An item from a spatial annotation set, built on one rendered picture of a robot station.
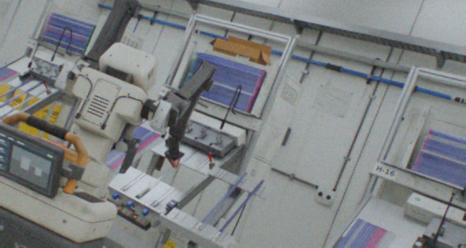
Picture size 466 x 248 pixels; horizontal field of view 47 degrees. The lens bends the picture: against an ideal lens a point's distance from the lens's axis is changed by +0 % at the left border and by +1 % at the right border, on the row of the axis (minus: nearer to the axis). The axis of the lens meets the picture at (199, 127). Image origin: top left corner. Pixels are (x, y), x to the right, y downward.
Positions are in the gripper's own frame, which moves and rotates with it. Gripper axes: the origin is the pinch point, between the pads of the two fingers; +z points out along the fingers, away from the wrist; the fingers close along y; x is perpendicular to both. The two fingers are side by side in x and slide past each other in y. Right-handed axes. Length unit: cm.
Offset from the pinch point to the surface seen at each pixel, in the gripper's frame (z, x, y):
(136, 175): 2.1, 16.8, 14.2
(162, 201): 3.0, 24.9, -12.8
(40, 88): -3, -14, 140
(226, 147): -5.9, -25.1, -17.4
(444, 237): -6, -21, -137
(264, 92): -31, -53, -23
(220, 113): -14.1, -43.4, 0.1
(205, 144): -6.7, -20.0, -6.5
